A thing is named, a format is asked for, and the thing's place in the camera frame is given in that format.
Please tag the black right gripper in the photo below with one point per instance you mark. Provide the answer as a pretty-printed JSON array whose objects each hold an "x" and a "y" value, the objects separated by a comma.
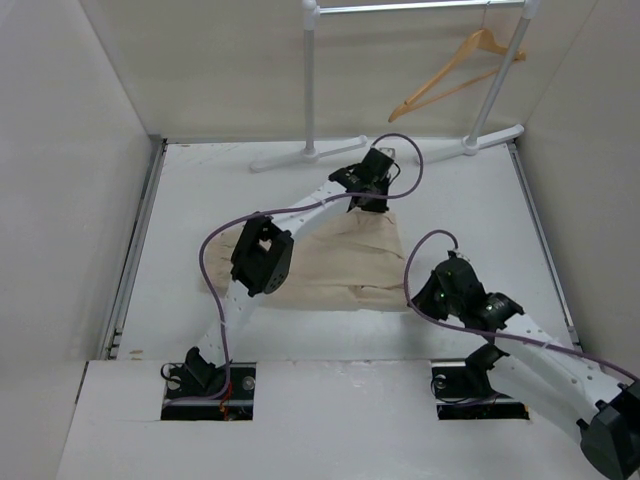
[{"x": 422, "y": 300}]

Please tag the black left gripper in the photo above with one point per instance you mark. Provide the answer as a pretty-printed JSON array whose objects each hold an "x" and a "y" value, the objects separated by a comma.
[{"x": 379, "y": 207}]

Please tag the beige trousers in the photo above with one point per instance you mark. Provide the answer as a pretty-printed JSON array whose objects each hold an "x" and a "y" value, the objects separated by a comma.
[{"x": 353, "y": 261}]

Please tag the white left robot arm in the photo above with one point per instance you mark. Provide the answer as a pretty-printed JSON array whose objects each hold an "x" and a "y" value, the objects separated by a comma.
[{"x": 260, "y": 264}]

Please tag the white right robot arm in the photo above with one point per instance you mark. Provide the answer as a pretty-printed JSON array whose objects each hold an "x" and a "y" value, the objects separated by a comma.
[{"x": 575, "y": 392}]

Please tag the wooden clothes hanger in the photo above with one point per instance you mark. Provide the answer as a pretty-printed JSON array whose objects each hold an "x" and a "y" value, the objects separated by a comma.
[{"x": 431, "y": 78}]

